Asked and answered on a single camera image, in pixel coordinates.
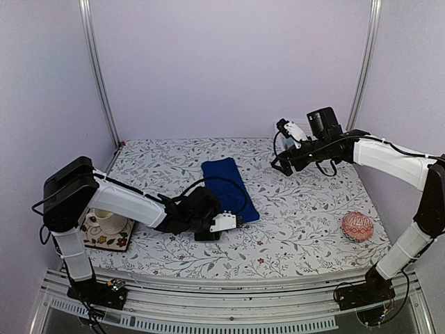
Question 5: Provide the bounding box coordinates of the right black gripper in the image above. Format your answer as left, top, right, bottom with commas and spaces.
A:
272, 136, 330, 176

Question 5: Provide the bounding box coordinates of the dark blue towel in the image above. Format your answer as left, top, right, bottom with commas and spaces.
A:
201, 157, 260, 223

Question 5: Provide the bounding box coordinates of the light blue orange dotted towel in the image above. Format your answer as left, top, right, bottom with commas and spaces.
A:
282, 137, 294, 150

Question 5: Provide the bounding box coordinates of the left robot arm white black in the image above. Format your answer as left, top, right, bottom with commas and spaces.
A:
31, 156, 227, 302

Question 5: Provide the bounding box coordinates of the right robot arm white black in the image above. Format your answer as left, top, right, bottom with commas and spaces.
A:
286, 108, 444, 289

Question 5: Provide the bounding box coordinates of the floral patterned tablecloth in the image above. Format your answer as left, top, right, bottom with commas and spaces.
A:
87, 138, 391, 279

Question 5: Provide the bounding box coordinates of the cream ribbed mug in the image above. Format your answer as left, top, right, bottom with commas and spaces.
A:
86, 209, 127, 234

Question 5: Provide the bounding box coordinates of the red white patterned bowl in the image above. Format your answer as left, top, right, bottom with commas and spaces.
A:
341, 212, 374, 241

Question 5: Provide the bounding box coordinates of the floral square coaster tile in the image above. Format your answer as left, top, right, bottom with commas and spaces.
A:
80, 213, 135, 253

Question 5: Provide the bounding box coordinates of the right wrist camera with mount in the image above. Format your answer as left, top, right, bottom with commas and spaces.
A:
276, 118, 309, 143

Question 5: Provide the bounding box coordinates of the left black braided cable loop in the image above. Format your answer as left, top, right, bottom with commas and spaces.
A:
177, 176, 253, 216

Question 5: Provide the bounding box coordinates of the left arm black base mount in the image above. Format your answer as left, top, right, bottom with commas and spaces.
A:
67, 273, 128, 310

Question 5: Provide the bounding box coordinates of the front aluminium rail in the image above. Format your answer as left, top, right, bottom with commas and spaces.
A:
30, 269, 439, 333

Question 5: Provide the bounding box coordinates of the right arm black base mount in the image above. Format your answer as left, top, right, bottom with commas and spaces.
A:
333, 265, 396, 310

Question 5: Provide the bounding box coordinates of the right aluminium frame post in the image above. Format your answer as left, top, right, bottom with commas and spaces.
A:
346, 0, 382, 130

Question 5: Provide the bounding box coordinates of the aluminium frame post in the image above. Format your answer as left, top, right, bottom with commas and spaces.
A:
346, 0, 382, 130
79, 0, 121, 149

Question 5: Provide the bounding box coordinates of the left aluminium frame post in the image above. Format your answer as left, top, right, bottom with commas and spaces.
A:
79, 0, 121, 149

